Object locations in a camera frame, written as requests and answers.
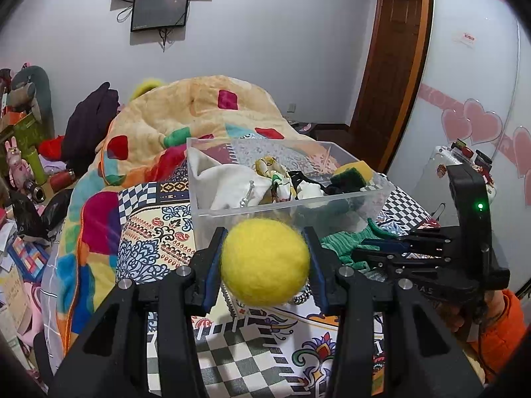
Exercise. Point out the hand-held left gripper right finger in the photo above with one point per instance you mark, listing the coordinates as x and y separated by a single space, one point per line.
317 269

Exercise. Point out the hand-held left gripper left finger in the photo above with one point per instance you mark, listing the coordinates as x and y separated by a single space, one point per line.
212 265

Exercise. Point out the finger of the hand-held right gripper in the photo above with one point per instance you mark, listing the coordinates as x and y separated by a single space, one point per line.
398 243
386 259

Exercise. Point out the green knit cloth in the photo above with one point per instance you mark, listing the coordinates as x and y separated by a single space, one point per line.
342 245

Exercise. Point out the yellow felt ball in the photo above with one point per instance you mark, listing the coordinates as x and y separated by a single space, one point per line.
265 261

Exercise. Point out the clear plastic storage box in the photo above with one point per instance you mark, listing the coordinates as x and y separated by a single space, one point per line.
249 224

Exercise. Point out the orange sleeved right forearm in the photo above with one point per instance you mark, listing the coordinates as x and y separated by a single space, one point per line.
500 331

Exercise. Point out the person's right hand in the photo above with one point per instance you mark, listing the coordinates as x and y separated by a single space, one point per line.
454 319

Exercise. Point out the patterned bed sheet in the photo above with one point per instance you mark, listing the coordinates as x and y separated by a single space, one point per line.
157 236

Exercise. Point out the white cloth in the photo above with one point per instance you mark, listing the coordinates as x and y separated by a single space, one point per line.
226 184

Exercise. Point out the yellow green sponge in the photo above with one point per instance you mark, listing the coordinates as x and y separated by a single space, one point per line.
352 174

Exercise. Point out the floral patterned cloth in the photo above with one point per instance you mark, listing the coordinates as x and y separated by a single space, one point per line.
277 178

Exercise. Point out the colourful patchwork quilt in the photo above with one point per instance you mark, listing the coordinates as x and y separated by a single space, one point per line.
166 107

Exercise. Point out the red thermos bottle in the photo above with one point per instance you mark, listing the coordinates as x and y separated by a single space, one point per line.
61 179

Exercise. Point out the brown wooden door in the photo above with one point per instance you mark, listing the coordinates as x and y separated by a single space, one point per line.
392 66

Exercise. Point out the black plastic bag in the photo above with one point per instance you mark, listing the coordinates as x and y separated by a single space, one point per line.
37 215

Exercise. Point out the dark purple clothing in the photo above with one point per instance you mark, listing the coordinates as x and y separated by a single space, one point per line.
89 128

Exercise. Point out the red cloth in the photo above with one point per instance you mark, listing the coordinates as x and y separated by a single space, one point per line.
52 148

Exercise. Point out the green cylinder bottle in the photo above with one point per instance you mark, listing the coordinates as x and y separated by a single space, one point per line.
36 166

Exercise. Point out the pink rabbit toy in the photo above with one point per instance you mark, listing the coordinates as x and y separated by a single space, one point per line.
18 166

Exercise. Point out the pink heart wall stickers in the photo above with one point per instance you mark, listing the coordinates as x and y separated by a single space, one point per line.
473 124

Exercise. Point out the white wall socket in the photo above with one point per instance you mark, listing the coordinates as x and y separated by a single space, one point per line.
291 107

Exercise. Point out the small black wall monitor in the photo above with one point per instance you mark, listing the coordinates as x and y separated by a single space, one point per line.
159 10

